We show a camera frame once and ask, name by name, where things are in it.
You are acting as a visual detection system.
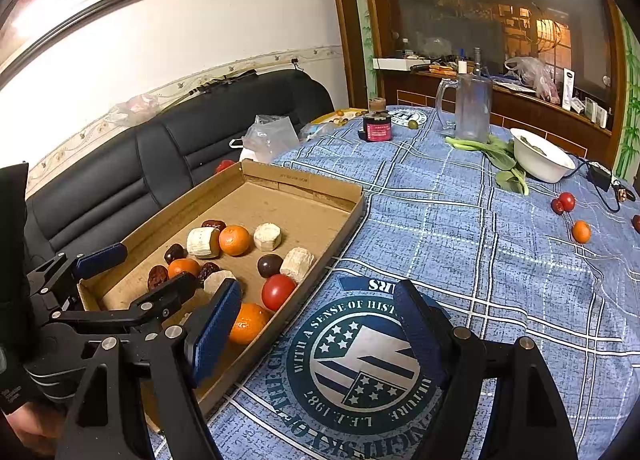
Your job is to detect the flat white box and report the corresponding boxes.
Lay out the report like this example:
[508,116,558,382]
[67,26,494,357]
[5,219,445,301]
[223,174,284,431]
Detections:
[372,56,431,72]

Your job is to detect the green leafy vegetable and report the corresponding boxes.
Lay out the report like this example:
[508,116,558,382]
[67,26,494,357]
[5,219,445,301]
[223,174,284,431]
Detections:
[445,134,531,197]

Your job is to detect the dark tool with brass fitting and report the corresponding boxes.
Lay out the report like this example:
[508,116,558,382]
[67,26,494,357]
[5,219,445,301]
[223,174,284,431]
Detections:
[612,180,638,203]

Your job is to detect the yellow snack pack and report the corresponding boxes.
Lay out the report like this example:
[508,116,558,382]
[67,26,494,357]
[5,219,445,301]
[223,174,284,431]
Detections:
[310,110,368,126]

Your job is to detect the small white cartons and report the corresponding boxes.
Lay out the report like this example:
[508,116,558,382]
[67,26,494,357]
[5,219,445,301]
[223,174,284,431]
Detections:
[582,97,611,130]

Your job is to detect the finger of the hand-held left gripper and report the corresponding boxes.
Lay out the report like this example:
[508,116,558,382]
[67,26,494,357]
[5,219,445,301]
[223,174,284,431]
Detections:
[71,241,129,282]
[126,271,199,324]

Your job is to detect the dark jar with pink label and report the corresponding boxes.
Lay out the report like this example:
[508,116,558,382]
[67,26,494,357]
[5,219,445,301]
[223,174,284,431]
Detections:
[362,97,393,143]

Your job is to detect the black leather sofa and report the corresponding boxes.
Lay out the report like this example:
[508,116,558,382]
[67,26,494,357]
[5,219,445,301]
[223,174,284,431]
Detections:
[25,69,336,261]

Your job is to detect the peeled sugarcane piece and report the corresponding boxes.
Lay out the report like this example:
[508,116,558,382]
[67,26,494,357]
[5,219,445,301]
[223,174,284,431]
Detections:
[202,270,236,298]
[186,226,222,260]
[280,247,317,284]
[253,222,284,252]

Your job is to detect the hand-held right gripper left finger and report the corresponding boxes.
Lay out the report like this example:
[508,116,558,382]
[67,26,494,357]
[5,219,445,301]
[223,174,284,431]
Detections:
[55,277,244,460]

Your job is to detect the clear plastic pitcher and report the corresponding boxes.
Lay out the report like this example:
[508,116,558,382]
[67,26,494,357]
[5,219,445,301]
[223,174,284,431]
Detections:
[435,74,493,143]

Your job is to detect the tall white carton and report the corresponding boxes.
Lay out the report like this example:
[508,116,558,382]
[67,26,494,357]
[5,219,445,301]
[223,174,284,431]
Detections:
[562,67,576,111]

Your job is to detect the black power adapter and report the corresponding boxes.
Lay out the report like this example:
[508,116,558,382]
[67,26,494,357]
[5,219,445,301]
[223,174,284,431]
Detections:
[586,162,613,192]

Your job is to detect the plastic bag with red contents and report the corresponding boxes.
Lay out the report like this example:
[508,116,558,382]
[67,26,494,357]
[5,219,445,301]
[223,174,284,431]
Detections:
[505,56,558,101]

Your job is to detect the person's left hand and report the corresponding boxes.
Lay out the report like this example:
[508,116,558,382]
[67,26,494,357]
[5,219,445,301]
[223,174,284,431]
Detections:
[0,402,68,457]

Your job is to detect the clear plastic bag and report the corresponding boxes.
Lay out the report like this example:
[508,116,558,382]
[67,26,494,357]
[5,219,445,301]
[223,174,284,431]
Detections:
[241,115,301,163]

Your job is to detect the wooden counter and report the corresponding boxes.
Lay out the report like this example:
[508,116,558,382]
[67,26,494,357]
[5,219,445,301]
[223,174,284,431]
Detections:
[372,67,613,161]

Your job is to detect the pale crumpled plastic bag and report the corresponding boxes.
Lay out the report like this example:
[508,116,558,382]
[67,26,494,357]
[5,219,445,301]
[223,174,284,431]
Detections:
[107,92,166,128]

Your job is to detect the blue plaid tablecloth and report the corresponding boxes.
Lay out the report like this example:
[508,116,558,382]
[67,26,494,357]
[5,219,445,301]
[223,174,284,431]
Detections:
[150,105,640,460]

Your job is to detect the white bowl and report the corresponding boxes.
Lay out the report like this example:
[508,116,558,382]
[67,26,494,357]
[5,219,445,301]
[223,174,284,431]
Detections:
[510,127,577,184]

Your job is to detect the shallow cardboard box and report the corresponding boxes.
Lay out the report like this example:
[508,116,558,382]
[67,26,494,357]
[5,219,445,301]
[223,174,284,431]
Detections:
[77,158,366,433]

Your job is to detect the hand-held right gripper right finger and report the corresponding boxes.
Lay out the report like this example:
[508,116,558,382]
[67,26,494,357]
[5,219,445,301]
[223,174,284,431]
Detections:
[392,280,578,460]

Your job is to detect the dark purple plum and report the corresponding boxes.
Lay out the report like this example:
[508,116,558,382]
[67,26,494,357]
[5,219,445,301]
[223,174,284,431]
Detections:
[257,253,282,278]

